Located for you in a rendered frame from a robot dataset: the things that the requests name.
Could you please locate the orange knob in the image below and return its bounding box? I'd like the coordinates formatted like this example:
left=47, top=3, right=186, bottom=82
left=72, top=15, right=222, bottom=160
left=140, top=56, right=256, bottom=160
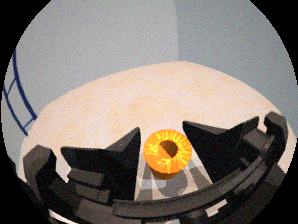
left=144, top=129, right=192, bottom=180

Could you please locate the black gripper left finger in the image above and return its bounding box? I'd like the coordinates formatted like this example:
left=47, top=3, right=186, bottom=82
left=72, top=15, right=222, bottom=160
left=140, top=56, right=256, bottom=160
left=60, top=127, right=141, bottom=201

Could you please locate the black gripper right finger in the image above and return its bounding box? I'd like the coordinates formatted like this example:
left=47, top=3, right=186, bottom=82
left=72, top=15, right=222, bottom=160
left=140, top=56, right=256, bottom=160
left=182, top=116, right=259, bottom=184

